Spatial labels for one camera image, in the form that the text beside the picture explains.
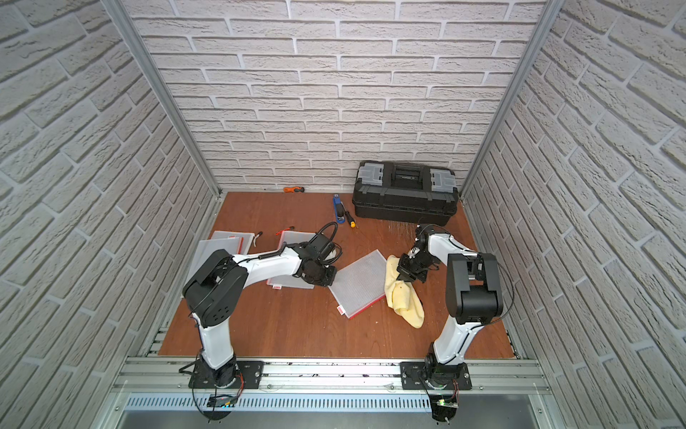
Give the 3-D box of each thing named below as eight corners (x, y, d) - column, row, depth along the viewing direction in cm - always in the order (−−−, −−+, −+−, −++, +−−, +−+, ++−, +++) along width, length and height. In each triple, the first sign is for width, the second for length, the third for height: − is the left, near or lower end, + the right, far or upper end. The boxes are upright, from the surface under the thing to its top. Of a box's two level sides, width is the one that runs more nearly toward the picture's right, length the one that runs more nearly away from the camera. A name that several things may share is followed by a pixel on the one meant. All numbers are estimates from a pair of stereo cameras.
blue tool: (337, 224, 110) (337, 220, 108) (332, 199, 119) (332, 194, 117) (346, 223, 110) (346, 218, 108) (340, 198, 120) (340, 193, 117)
